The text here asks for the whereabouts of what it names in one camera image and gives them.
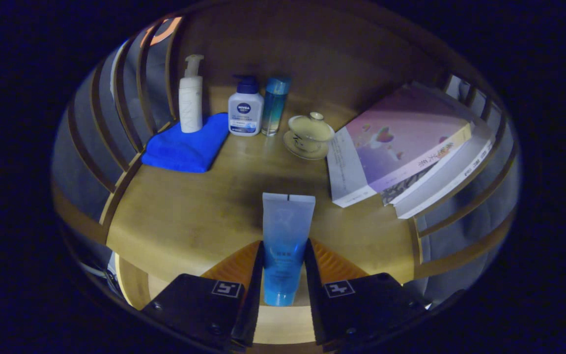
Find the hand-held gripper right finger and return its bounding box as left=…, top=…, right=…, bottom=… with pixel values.
left=304, top=238, right=428, bottom=351

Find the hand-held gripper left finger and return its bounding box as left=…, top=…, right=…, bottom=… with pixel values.
left=141, top=240, right=265, bottom=352

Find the blue squeeze tube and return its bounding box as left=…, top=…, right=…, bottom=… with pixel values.
left=262, top=192, right=316, bottom=307

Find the wooden countertop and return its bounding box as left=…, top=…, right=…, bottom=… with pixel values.
left=106, top=86, right=424, bottom=286

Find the wooden cabinet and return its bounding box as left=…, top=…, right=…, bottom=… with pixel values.
left=52, top=0, right=522, bottom=345

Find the patterned cover book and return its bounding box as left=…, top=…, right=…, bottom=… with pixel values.
left=380, top=147, right=475, bottom=206

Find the blue folded cloth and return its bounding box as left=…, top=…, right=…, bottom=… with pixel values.
left=141, top=113, right=230, bottom=173

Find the thick white book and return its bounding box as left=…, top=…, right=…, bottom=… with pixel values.
left=394, top=81, right=496, bottom=219

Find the lidded tea cup with saucer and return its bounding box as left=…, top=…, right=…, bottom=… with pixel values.
left=283, top=112, right=336, bottom=160

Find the white bottle with blue cap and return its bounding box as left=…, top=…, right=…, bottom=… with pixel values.
left=227, top=75, right=264, bottom=137

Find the pink cover book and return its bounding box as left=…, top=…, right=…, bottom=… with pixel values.
left=326, top=86, right=473, bottom=208

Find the teal slim bottle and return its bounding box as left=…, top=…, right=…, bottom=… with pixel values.
left=261, top=76, right=292, bottom=137

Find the white pump bottle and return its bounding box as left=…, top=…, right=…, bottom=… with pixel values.
left=179, top=54, right=204, bottom=134

